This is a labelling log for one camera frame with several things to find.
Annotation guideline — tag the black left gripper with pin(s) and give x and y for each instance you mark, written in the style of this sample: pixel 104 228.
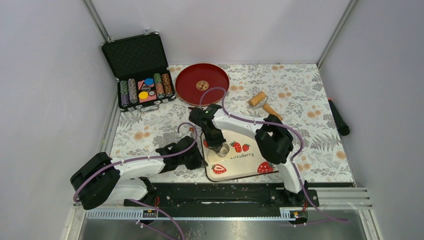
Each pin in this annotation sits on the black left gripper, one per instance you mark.
pixel 199 162

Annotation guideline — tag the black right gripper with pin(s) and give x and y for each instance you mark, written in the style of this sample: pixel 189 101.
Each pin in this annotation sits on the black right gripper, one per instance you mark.
pixel 214 145

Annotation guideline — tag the silver tape roll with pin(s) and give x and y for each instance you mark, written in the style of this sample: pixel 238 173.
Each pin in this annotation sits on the silver tape roll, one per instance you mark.
pixel 222 151

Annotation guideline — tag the square strawberry ceramic plate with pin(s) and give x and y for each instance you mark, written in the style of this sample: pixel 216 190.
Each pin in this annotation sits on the square strawberry ceramic plate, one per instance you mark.
pixel 242 160

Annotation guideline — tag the wooden dough roller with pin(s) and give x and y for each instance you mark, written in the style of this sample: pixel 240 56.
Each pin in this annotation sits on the wooden dough roller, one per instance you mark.
pixel 260 100

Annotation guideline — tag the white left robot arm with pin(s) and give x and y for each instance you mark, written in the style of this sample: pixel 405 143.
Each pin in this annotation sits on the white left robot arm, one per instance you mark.
pixel 104 180

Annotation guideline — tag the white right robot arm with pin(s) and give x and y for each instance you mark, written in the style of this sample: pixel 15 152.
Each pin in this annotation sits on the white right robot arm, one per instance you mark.
pixel 273 139

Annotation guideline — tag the round red lacquer tray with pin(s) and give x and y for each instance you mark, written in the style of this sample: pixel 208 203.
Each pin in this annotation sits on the round red lacquer tray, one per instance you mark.
pixel 197 84

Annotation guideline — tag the floral patterned tablecloth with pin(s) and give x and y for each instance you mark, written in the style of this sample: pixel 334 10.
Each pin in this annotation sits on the floral patterned tablecloth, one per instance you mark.
pixel 295 91

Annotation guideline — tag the black poker chip case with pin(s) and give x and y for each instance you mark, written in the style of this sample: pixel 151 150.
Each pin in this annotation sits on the black poker chip case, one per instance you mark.
pixel 141 69

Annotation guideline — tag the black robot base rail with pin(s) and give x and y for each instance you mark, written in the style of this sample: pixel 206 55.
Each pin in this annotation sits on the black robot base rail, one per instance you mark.
pixel 228 196

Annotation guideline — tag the slotted grey cable duct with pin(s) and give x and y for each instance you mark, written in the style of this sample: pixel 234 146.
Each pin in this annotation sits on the slotted grey cable duct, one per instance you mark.
pixel 191 214

